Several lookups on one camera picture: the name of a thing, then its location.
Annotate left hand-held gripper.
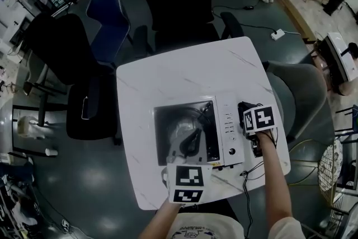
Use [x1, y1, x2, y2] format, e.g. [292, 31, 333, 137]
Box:
[164, 127, 213, 204]

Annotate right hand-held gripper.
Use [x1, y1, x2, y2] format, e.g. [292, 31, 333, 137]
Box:
[242, 104, 279, 139]

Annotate white portable gas stove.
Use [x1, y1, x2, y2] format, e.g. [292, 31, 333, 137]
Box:
[153, 92, 246, 171]

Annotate person's left forearm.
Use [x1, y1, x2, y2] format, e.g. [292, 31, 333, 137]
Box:
[138, 198, 185, 239]

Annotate person's right forearm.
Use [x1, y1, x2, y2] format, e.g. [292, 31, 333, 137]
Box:
[256, 131, 294, 233]

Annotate grey shell chair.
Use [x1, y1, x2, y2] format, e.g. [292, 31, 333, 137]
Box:
[265, 60, 328, 152]

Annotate person's white printed shirt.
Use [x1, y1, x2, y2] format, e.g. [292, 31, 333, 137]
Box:
[164, 212, 307, 239]

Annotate small white desk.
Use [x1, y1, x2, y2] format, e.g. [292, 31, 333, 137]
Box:
[317, 32, 358, 96]

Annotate black smartphone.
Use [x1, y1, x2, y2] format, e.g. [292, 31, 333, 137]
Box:
[81, 96, 90, 120]

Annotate blue shell chair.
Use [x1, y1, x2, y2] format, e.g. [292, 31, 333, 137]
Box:
[86, 0, 132, 65]

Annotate beige plastic stool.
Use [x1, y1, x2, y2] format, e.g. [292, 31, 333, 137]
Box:
[16, 115, 48, 140]

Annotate black high-back office chair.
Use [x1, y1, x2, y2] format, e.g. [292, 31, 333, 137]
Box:
[26, 12, 123, 146]

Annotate beige chair with black legs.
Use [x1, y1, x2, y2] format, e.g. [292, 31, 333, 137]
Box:
[23, 50, 68, 99]

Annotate grey marble table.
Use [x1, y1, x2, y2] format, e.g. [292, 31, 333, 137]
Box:
[0, 96, 69, 159]

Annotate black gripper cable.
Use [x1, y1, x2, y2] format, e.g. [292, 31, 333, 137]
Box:
[239, 131, 280, 239]

